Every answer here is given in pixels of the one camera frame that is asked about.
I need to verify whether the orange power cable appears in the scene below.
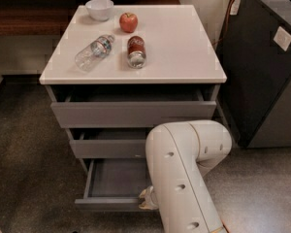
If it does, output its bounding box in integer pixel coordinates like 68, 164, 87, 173
210, 0, 250, 233

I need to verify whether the grey bottom drawer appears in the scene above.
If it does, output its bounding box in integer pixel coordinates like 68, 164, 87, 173
75, 158, 151, 212

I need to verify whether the white label sticker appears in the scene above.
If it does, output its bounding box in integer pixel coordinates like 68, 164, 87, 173
274, 26, 291, 51

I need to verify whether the white bowl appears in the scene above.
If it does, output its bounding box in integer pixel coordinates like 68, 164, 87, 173
85, 0, 113, 21

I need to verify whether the red soda can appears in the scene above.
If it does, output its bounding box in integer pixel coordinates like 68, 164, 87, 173
127, 36, 146, 69

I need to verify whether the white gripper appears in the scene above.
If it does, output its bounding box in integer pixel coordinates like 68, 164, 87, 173
139, 185, 159, 210

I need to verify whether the white-topped grey cabinet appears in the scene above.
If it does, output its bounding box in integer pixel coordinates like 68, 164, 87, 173
38, 5, 228, 173

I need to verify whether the clear plastic water bottle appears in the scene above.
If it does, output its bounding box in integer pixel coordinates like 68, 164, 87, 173
75, 34, 115, 71

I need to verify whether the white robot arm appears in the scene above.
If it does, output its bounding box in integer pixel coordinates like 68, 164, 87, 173
140, 120, 232, 233

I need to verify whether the grey top drawer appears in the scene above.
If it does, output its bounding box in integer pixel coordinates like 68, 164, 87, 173
49, 86, 217, 129

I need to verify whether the dark wooden bench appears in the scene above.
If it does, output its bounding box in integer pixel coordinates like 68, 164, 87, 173
0, 0, 181, 37

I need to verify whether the grey drawer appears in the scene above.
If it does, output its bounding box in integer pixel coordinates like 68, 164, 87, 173
49, 86, 217, 129
66, 128, 150, 159
75, 158, 151, 212

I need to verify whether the red apple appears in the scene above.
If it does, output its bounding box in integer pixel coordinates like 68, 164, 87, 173
119, 13, 138, 33

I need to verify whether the grey middle drawer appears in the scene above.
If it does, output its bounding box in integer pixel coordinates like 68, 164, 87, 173
66, 128, 150, 159

